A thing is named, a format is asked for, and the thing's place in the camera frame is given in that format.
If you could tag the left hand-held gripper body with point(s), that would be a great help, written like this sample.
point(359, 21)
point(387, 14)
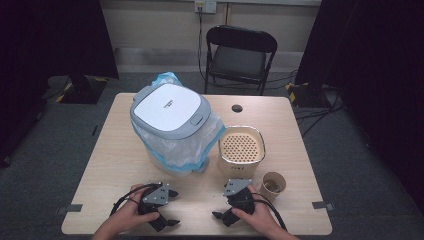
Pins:
point(156, 196)

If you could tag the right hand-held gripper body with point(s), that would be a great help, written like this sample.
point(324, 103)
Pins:
point(238, 188)

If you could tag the brown paper cup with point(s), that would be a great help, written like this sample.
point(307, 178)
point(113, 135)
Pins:
point(266, 195)

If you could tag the beige bin with strainer top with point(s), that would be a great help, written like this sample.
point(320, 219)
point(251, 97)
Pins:
point(241, 148)

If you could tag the person's left hand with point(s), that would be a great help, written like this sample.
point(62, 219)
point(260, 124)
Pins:
point(128, 216)

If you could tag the person's right hand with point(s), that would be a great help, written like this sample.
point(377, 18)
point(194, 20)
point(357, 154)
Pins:
point(263, 218)

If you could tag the white lidded trash bin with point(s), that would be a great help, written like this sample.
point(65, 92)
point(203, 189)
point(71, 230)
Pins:
point(186, 146)

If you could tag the grey tape strip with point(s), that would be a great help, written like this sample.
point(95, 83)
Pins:
point(71, 208)
point(322, 205)

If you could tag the black folding chair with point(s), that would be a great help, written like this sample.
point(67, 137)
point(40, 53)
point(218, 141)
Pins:
point(238, 61)

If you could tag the black curtain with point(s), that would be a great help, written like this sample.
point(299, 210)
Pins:
point(376, 83)
point(50, 50)

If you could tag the white wall outlet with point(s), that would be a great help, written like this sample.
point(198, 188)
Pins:
point(205, 6)

